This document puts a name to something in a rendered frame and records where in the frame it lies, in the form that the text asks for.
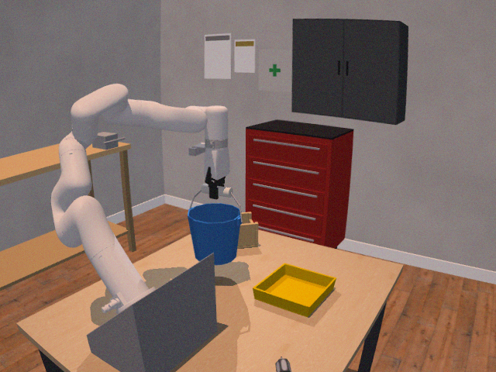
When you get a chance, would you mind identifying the yellow shallow tray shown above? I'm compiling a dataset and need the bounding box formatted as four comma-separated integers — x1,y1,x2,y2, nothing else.
253,263,336,317

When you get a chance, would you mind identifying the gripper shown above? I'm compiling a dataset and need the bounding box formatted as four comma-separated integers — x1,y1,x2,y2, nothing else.
204,147,230,199

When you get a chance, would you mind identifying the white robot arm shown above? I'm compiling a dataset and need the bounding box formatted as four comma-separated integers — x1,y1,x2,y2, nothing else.
51,84,228,314

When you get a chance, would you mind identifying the blue pail with grey handle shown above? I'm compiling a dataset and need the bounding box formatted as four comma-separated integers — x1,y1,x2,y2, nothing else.
188,184,243,265

